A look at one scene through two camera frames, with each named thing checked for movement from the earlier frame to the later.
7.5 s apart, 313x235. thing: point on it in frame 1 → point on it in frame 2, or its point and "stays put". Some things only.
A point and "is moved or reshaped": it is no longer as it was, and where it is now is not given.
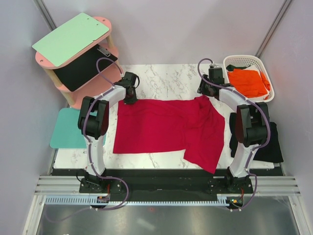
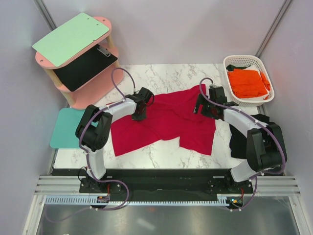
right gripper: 201,89 → 201,100
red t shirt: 194,125 is moved or reshaped
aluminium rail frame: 279,184 stays put
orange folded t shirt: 250,83 stays put
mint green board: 63,43 stays put
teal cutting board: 66,134 stays put
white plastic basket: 247,75 stays put
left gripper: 133,100 → 141,117
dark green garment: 231,68 stays put
